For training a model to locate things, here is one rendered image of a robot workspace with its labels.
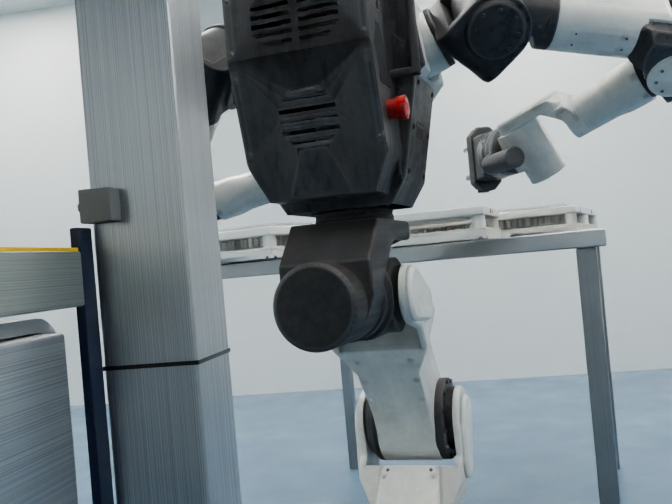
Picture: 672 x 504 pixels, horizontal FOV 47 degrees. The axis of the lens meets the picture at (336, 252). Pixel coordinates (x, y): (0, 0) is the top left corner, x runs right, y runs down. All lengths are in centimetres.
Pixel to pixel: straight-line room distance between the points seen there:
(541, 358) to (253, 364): 195
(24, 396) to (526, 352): 498
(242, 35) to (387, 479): 77
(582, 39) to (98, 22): 80
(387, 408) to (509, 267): 397
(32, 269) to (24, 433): 8
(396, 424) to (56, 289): 98
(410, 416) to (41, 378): 98
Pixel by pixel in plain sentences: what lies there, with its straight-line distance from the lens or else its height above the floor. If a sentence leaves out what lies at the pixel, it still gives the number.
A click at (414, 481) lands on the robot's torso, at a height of 47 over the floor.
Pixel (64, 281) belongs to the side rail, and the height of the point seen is 86.
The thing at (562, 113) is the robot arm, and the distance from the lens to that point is 130.
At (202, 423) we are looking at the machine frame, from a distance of 48.
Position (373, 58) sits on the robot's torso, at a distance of 100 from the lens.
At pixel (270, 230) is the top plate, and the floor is 94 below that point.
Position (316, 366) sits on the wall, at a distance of 541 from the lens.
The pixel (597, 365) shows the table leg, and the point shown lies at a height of 60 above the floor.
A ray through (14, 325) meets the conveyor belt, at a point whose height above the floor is 83.
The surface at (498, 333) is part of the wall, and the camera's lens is 529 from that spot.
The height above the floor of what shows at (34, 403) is 79.
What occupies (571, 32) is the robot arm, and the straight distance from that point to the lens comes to 116.
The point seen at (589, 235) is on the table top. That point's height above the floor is 86.
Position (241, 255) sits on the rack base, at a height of 89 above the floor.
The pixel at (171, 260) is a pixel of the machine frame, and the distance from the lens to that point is 47.
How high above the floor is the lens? 85
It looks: 1 degrees up
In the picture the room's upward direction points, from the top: 5 degrees counter-clockwise
